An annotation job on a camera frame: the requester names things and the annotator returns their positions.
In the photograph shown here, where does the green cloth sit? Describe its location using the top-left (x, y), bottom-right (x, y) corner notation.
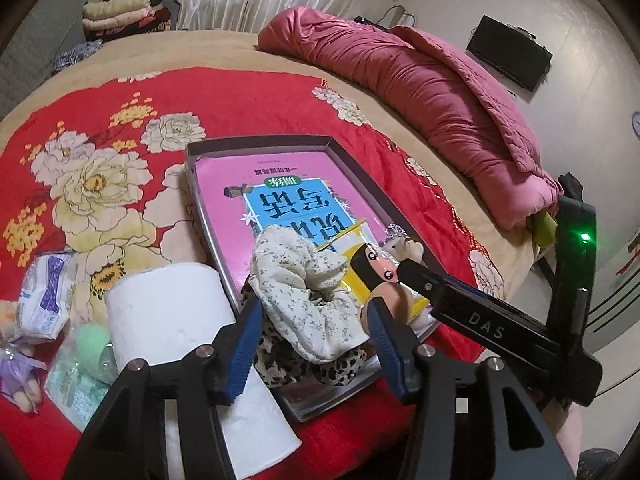
top-left (532, 210), bottom-right (558, 246)

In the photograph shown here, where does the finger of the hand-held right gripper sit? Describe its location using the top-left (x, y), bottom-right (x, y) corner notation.
top-left (397, 258), bottom-right (466, 311)
top-left (452, 280), bottom-right (511, 308)

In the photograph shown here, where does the black wall television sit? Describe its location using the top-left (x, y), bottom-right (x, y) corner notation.
top-left (466, 15), bottom-right (553, 92)

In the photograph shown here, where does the leopard print scrunchie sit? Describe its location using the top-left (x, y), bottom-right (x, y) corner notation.
top-left (240, 285), bottom-right (371, 388)

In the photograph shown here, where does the pink quilt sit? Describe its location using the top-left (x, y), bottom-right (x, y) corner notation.
top-left (257, 6), bottom-right (565, 231)

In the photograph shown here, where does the pink folded blanket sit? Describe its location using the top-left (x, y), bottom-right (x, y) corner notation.
top-left (82, 10), bottom-right (161, 31)

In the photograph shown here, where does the beige bed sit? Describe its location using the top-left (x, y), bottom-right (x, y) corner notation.
top-left (0, 30), bottom-right (551, 301)

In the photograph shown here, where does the white and purple packet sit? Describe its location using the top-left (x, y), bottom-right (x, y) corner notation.
top-left (14, 251), bottom-right (78, 345)

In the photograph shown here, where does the black bag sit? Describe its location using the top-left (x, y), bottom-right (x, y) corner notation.
top-left (557, 172), bottom-right (583, 206)

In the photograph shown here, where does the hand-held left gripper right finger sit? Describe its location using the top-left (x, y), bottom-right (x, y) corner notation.
top-left (367, 297), bottom-right (576, 480)

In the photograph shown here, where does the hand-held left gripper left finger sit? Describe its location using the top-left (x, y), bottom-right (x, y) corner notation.
top-left (62, 297), bottom-right (266, 480)

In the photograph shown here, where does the maroon folded cloth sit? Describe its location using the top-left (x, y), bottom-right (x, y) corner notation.
top-left (145, 7), bottom-right (176, 33)

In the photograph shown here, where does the shallow grey cardboard box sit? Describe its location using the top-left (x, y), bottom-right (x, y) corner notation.
top-left (185, 135), bottom-right (441, 423)

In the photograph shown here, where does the pink book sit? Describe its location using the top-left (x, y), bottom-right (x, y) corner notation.
top-left (194, 151), bottom-right (401, 311)

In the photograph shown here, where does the red floral blanket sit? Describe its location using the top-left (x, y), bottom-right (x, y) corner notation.
top-left (0, 71), bottom-right (506, 480)

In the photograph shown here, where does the grey patterned clothing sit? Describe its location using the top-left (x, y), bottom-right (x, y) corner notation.
top-left (580, 447), bottom-right (621, 480)

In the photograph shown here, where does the green tissue packet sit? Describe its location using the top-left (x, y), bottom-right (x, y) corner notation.
top-left (44, 332), bottom-right (118, 433)

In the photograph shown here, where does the mint green sponge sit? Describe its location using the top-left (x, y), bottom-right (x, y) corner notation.
top-left (74, 324), bottom-right (110, 361)

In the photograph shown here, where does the blue patterned cloth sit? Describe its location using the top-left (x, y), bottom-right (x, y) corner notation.
top-left (52, 42), bottom-right (103, 73)

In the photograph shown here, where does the white floral scrunchie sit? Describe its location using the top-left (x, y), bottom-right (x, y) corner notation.
top-left (248, 225), bottom-right (371, 365)

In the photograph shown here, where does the yellow cartoon packet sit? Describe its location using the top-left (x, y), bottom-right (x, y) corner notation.
top-left (320, 217), bottom-right (433, 328)

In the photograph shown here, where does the white toilet paper roll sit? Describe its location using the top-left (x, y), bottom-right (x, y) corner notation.
top-left (104, 262), bottom-right (303, 480)

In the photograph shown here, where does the grey quilted headboard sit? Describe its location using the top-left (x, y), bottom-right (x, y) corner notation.
top-left (0, 0), bottom-right (91, 121)

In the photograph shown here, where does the cream folded blanket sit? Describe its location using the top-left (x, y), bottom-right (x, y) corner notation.
top-left (82, 0), bottom-right (151, 21)

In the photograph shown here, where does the teddy bear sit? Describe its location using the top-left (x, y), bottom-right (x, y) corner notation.
top-left (382, 222), bottom-right (426, 266)
top-left (0, 300), bottom-right (48, 413)

